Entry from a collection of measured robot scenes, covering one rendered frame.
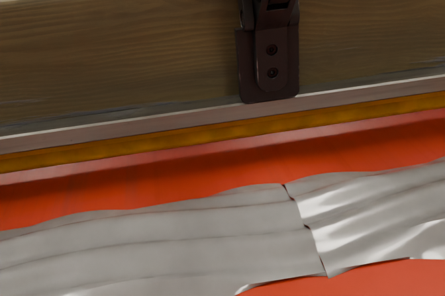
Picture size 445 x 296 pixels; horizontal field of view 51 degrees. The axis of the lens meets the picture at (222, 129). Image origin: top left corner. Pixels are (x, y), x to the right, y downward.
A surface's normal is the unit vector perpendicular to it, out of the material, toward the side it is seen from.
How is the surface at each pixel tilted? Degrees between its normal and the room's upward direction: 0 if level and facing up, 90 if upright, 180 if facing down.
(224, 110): 90
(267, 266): 10
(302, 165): 0
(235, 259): 27
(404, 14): 90
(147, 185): 0
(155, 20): 90
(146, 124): 90
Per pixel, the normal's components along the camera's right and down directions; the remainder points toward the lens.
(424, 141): -0.08, -0.89
